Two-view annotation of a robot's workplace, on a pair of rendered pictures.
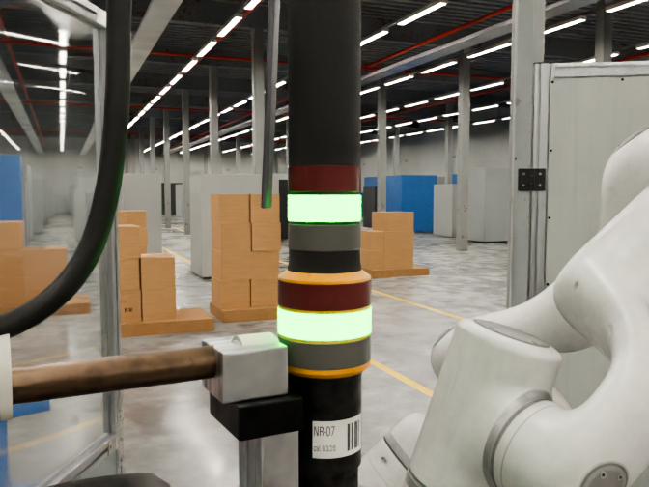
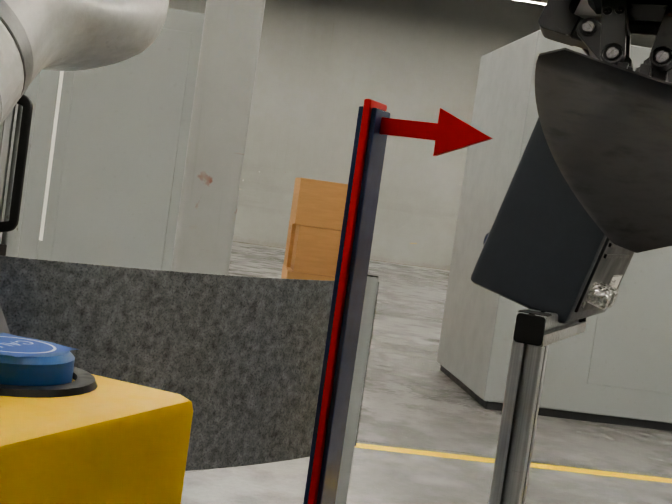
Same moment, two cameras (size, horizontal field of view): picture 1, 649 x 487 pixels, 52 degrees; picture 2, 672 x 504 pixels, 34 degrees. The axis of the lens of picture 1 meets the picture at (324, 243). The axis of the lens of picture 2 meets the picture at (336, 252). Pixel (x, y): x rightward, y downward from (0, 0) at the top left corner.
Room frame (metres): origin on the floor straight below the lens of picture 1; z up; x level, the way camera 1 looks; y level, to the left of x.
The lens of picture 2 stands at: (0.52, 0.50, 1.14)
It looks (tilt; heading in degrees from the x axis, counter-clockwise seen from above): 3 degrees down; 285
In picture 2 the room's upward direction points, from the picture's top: 8 degrees clockwise
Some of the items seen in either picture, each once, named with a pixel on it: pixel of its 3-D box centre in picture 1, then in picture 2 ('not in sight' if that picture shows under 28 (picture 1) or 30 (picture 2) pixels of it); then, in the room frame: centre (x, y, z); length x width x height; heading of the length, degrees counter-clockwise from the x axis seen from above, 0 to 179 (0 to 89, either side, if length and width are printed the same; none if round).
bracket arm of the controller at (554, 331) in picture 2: not in sight; (553, 322); (0.58, -0.67, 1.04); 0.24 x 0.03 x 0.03; 82
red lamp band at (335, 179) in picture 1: (324, 179); not in sight; (0.31, 0.00, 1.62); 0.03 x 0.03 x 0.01
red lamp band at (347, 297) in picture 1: (324, 290); not in sight; (0.31, 0.00, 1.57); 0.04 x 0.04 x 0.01
